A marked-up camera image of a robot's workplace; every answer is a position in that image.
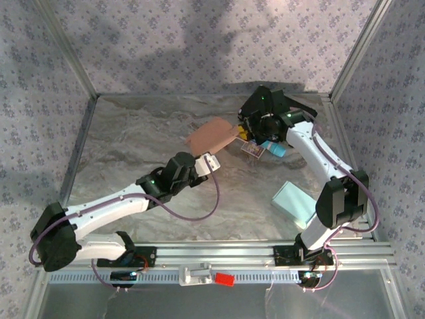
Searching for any black flat case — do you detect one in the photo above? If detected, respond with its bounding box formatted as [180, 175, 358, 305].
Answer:
[287, 94, 318, 118]

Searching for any grey slotted cable duct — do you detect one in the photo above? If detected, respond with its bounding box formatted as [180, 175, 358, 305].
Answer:
[49, 269, 299, 285]

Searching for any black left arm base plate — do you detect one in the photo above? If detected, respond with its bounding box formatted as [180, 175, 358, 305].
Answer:
[96, 244, 157, 268]

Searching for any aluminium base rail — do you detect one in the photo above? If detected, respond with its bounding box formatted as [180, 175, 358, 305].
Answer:
[35, 241, 398, 268]

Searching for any teal blue tube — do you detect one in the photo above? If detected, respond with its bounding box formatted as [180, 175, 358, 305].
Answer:
[260, 140, 287, 159]

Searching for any small black board green light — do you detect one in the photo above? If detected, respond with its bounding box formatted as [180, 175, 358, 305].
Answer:
[297, 270, 323, 288]
[110, 270, 137, 288]

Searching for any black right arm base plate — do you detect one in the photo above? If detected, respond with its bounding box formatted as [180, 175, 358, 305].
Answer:
[274, 245, 335, 266]

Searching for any aluminium frame post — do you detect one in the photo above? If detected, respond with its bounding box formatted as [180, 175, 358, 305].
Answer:
[328, 0, 396, 100]

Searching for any brown paper box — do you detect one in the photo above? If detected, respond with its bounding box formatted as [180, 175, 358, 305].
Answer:
[183, 116, 240, 157]

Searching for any light blue paper box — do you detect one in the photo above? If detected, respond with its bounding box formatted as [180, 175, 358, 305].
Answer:
[270, 180, 319, 230]

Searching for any aluminium side rail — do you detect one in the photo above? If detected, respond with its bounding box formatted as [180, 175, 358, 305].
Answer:
[321, 94, 379, 242]
[42, 94, 100, 245]

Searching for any red plastic block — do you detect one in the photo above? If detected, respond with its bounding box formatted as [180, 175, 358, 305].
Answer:
[214, 272, 236, 287]

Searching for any small purple card box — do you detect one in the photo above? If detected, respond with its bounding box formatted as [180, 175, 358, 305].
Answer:
[241, 141, 266, 159]

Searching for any white plastic bracket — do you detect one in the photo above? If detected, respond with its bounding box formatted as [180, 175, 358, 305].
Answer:
[178, 262, 213, 286]

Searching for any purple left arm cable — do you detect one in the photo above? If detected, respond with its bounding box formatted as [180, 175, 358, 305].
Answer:
[29, 155, 222, 293]

